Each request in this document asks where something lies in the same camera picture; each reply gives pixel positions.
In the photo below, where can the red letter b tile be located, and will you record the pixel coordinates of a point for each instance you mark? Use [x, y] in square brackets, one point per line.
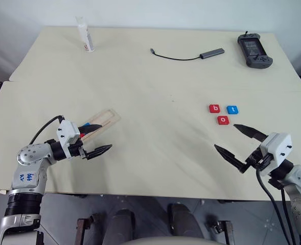
[214, 109]

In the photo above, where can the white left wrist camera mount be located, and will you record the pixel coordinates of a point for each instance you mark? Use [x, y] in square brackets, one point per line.
[67, 131]

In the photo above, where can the white squeeze tube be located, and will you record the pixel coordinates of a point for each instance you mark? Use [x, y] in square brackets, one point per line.
[85, 35]

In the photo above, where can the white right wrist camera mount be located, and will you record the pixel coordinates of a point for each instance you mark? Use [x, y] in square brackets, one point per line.
[278, 145]

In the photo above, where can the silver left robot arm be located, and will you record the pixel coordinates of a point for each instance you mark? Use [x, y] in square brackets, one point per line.
[27, 155]

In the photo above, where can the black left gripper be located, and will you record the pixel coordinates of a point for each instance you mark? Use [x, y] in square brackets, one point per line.
[76, 151]

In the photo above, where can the dark grey handheld controller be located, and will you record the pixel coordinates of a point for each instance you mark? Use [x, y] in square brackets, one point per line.
[255, 48]

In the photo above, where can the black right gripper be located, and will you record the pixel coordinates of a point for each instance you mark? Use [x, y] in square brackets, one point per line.
[258, 159]

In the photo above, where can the blue letter o tile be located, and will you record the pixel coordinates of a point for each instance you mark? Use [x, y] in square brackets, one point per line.
[87, 124]

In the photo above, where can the red letter o tile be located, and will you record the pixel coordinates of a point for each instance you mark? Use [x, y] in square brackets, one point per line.
[223, 119]

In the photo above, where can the brown metal table bracket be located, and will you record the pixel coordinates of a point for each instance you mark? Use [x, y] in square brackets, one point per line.
[82, 229]
[228, 232]

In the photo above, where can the wooden letter tile rack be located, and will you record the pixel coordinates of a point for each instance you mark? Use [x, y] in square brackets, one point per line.
[106, 117]

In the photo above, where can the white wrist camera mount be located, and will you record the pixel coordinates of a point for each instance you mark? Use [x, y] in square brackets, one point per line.
[278, 145]
[67, 131]

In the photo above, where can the blue letter t tile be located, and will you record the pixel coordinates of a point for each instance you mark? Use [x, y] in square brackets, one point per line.
[233, 109]

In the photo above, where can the dark rounded shape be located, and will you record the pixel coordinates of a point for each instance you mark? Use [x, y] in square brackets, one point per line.
[184, 223]
[123, 224]

